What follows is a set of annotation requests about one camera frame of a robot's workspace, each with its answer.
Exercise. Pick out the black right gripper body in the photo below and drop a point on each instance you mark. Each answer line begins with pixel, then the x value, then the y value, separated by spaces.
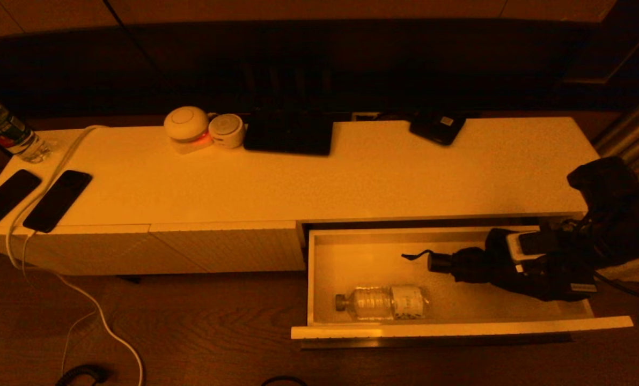
pixel 574 268

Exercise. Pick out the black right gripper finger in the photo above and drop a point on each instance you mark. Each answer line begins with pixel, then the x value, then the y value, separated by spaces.
pixel 531 269
pixel 499 238

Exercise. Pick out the black umbrella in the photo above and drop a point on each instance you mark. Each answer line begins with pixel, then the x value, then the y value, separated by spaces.
pixel 469 265

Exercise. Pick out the clear plastic water bottle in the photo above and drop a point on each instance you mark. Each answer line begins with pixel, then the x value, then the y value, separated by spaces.
pixel 378 303

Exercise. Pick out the white cabinet drawer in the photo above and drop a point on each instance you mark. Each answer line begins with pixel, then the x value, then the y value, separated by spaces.
pixel 362 257

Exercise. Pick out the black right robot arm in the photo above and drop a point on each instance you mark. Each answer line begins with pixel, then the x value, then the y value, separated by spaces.
pixel 614 209

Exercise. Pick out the white low cabinet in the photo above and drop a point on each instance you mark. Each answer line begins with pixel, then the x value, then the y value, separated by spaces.
pixel 244 182

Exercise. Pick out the small black labelled device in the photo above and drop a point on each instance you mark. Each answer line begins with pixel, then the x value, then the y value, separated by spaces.
pixel 437 130

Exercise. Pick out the grey curtain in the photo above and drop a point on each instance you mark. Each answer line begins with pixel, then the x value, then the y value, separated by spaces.
pixel 638 139

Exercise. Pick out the black router box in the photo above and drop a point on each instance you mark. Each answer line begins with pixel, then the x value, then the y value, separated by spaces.
pixel 287 134

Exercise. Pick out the small round white speaker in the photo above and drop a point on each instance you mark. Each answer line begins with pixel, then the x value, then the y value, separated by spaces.
pixel 226 128

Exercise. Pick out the large round white device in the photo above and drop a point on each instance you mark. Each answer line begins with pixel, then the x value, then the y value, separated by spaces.
pixel 186 124

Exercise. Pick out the black smartphone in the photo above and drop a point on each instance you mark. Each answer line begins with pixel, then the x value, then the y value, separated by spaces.
pixel 56 201
pixel 5 198

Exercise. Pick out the labelled plastic water bottle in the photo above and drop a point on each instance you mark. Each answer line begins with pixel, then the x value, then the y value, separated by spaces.
pixel 5 131

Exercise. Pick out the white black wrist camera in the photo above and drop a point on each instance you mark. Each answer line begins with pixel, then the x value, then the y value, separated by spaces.
pixel 534 244

